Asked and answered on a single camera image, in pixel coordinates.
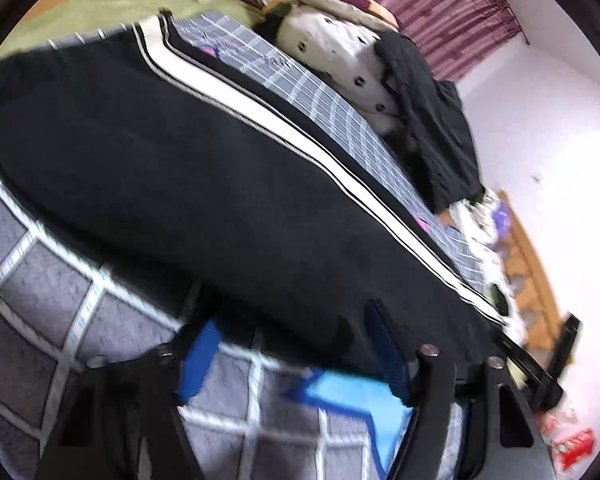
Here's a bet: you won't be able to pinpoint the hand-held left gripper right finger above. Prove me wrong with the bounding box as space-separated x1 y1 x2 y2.
362 300 556 480

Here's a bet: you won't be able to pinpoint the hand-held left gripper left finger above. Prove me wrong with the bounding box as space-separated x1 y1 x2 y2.
35 317 226 480

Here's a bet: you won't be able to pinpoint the green bed sheet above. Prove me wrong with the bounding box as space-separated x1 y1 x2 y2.
0 0 261 61

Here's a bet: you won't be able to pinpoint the wooden bed frame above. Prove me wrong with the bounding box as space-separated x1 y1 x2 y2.
45 0 573 356

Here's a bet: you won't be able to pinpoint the red packet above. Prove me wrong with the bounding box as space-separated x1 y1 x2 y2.
540 400 598 471

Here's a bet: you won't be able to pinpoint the folded white floral quilt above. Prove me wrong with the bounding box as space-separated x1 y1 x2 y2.
275 2 411 136

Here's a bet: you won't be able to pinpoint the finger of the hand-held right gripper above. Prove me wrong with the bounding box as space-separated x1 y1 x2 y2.
495 335 565 411
547 313 582 386

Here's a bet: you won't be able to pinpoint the purple patterned pillow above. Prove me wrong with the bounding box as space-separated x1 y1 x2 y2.
290 0 401 31

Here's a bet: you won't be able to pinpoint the black jacket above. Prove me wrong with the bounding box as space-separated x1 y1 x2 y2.
375 30 486 213

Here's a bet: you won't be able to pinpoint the maroon curtain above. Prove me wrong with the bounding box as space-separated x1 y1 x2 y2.
230 0 531 83

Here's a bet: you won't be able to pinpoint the black pants with white stripe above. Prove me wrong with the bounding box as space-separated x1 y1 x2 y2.
0 10 511 376

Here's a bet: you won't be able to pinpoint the grey checked star blanket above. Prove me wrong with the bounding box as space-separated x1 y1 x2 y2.
0 10 511 480

